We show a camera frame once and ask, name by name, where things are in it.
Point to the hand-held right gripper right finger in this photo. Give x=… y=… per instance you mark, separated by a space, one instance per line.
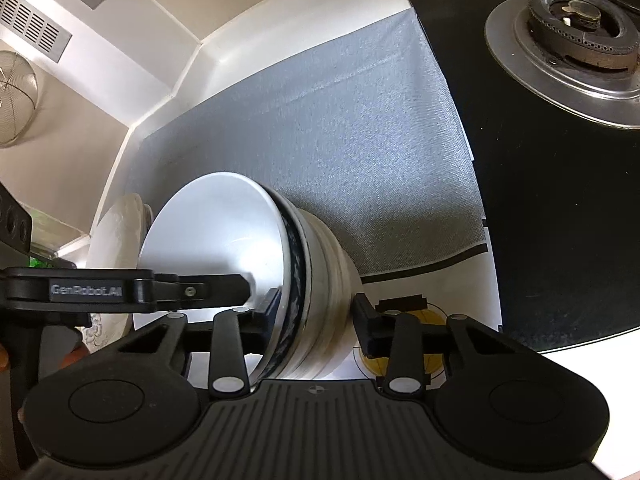
x=364 y=327

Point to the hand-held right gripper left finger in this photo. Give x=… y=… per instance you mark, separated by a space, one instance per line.
x=267 y=312

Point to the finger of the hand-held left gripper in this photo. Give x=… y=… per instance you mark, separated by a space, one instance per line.
x=200 y=290

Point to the large beige bowl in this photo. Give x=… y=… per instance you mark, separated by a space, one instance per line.
x=335 y=290

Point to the white bowl with blue pattern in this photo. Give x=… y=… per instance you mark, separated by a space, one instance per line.
x=215 y=230

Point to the white floral square plate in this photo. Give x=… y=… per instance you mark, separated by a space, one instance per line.
x=115 y=240

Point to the clear plastic container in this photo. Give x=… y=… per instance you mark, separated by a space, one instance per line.
x=55 y=240

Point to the yellow round marker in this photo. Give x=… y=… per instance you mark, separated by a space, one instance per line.
x=430 y=317

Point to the black perforated object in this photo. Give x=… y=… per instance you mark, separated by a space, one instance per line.
x=15 y=220

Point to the grey woven mat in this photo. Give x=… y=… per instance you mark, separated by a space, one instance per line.
x=350 y=135

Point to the metal mesh strainer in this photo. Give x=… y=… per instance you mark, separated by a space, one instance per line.
x=17 y=100

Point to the black glass stove top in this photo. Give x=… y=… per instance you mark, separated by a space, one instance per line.
x=550 y=210

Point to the white vented range hood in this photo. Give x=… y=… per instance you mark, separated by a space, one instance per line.
x=100 y=35

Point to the silver gas stove burner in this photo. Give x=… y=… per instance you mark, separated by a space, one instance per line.
x=525 y=65

